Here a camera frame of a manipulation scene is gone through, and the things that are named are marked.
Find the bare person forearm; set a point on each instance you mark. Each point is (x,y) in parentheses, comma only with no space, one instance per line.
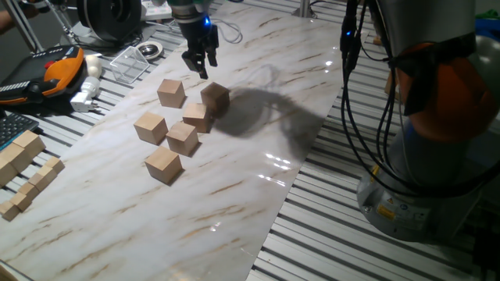
(7,22)

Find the white rimmed metal dish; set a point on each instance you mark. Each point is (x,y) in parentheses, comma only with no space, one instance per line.
(148,50)

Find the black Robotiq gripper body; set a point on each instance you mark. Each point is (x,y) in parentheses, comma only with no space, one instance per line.
(199,35)

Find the light wooden cube block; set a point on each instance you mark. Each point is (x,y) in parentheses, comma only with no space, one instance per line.
(195,115)
(162,164)
(215,97)
(170,93)
(181,136)
(150,126)

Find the large spare wooden cube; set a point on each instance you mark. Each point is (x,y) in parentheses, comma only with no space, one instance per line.
(29,142)
(15,156)
(6,171)

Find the small spare wooden cube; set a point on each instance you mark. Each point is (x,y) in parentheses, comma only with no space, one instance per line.
(38,181)
(8,210)
(28,190)
(47,173)
(54,164)
(20,201)

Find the aluminium profile post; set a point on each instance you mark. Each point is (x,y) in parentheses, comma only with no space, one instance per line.
(304,8)

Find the green cloth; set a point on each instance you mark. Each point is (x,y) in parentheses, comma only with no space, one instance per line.
(490,15)

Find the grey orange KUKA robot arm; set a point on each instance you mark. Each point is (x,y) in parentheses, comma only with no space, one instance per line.
(429,164)

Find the black computer keyboard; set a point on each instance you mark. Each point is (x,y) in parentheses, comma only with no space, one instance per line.
(15,129)

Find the grey metal strut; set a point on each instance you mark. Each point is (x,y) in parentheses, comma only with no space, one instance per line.
(23,27)

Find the black filament spool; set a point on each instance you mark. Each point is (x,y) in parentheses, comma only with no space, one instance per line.
(97,19)

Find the white power strip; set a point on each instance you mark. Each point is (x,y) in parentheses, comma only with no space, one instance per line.
(154,8)

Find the white marble pattern board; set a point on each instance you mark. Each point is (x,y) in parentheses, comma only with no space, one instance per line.
(218,218)

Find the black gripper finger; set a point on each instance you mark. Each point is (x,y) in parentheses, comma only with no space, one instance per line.
(195,60)
(213,52)

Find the white egg shaped object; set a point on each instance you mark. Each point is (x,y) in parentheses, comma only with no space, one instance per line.
(93,66)

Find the orange black teach pendant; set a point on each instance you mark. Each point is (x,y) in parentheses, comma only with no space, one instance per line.
(58,74)

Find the clear acrylic box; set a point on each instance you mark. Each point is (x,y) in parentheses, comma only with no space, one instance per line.
(129,66)

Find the person hand holding device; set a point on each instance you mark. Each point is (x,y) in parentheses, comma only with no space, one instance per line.
(30,8)

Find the white power adapter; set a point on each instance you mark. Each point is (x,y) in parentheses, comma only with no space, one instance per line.
(88,89)

